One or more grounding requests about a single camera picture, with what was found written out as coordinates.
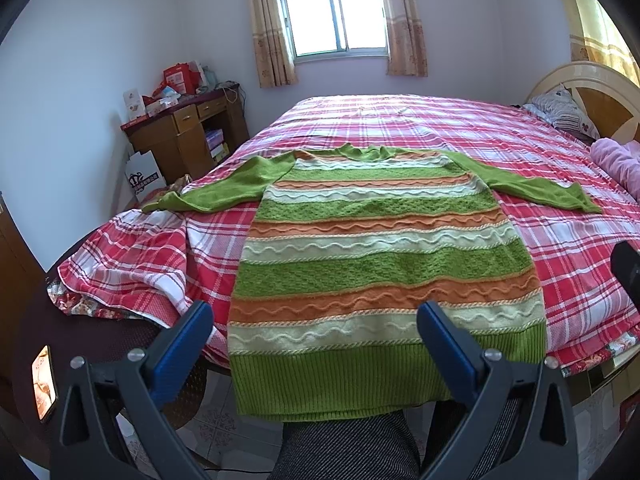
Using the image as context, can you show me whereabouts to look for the green orange striped knit sweater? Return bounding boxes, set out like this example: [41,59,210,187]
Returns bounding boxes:
[151,145,598,422]

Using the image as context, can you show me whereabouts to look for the red gift box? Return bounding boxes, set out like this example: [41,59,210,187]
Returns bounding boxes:
[163,63,201,96]

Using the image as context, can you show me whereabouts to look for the window with metal frame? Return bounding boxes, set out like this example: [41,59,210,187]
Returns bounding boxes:
[280,0,388,64]

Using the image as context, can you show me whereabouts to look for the brown wooden desk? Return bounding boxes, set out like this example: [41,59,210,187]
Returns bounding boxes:
[120,82,250,183]

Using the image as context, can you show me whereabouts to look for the yellow side curtain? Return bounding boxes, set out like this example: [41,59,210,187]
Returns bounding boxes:
[575,0,639,86]

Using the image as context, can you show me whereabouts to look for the white paper shopping bag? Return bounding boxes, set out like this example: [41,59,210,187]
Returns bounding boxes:
[125,152,166,203]

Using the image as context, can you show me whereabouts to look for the grey striped pillow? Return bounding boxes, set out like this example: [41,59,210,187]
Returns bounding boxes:
[523,84,600,143]

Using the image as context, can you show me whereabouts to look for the right beige curtain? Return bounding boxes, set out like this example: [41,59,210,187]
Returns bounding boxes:
[383,0,427,77]

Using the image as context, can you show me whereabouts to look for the white card box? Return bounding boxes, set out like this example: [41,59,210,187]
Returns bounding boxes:
[122,89,146,122]

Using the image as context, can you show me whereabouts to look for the smartphone with lit screen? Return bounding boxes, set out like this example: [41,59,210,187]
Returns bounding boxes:
[30,344,58,422]

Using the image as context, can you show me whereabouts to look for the pink blanket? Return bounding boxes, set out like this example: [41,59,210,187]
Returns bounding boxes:
[590,138,640,202]

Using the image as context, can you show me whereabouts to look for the grey trouser leg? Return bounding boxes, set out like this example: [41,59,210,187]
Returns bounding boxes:
[269,411,421,480]

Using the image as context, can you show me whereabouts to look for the beige curtain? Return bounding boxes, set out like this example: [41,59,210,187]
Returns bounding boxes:
[250,0,297,89]
[383,0,427,77]

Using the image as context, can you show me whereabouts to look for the cream wooden headboard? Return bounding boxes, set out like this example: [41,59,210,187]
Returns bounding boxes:
[528,61,640,144]

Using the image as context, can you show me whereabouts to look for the left beige curtain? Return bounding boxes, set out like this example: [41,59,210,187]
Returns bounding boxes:
[250,0,297,89]

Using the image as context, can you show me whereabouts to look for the red plaid bed sheet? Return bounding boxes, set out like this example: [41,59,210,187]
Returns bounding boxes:
[56,96,639,376]

